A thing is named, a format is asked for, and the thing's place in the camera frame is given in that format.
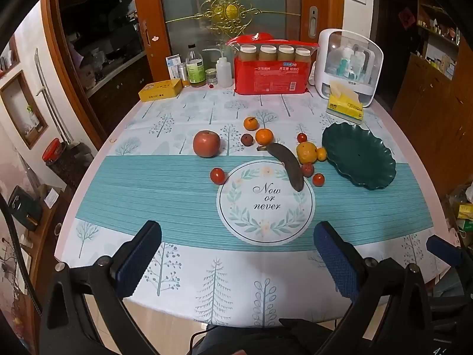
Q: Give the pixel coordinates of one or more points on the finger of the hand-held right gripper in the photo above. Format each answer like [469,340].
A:
[440,246]

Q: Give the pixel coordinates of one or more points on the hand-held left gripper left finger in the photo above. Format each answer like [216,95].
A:
[138,262]

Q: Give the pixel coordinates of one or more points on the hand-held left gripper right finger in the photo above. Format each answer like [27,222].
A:
[338,266]

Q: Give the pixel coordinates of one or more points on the small red fruit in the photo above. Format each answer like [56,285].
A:
[307,169]

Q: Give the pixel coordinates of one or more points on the dark green scalloped plate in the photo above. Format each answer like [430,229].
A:
[356,157]

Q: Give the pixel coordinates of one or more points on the overripe dark banana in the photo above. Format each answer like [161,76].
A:
[286,164]

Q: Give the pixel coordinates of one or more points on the red apple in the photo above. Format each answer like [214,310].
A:
[206,143]

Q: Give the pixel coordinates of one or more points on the dark red wrinkled fruit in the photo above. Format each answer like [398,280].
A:
[246,139]

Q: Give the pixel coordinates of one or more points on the white plastic bag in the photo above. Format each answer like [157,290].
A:
[469,194]

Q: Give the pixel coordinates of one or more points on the tree print tablecloth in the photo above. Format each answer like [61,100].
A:
[155,199]

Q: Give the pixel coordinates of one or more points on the small orange kumquat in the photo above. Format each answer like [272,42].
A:
[322,154]

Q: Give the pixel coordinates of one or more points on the large yellow orange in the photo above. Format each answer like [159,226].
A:
[306,152]

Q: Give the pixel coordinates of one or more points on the dark tray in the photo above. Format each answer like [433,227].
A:
[24,209]

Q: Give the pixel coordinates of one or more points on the small red tomato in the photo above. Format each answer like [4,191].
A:
[302,137]

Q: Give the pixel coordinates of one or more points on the red round tin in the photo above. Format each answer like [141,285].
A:
[51,150]

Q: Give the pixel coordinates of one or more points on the wooden cabinet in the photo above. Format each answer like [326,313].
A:
[428,100]

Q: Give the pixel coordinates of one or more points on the orange mandarin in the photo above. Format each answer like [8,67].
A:
[264,136]

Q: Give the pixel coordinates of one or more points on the yellow tissue pack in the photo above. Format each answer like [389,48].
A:
[345,108]

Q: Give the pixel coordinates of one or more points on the orange persimmon with stem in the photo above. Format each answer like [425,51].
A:
[251,123]

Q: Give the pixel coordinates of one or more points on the yellow flat box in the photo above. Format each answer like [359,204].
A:
[160,89]

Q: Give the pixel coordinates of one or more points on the white plastic storage case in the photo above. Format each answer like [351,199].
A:
[332,81]

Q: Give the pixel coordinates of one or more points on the small metal can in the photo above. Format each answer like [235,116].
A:
[183,75]

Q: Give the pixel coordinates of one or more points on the small glass jar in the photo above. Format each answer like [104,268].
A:
[210,77]

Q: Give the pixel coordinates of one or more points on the small white blue box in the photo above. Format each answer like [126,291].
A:
[172,66]

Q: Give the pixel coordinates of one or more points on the white teal bottle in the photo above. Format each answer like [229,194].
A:
[343,66]

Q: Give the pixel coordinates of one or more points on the clear baby bottle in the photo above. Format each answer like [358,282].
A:
[357,63]

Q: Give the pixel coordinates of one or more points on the green label glass bottle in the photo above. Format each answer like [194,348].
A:
[194,67]

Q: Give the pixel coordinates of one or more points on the red paper cup package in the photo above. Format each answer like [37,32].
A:
[271,74]

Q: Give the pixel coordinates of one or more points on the white squeeze bottle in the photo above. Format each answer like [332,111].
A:
[223,72]

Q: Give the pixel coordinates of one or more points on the wooden shelf with bottles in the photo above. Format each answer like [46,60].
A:
[439,29]

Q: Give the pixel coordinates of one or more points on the red paper decoration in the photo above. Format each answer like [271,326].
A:
[406,18]

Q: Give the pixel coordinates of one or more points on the wooden frosted glass door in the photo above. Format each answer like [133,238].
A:
[184,0]

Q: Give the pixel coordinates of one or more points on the gold door ornament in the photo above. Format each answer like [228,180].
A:
[231,9]

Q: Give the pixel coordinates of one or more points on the wooden wall niche frame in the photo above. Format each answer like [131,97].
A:
[7,92]

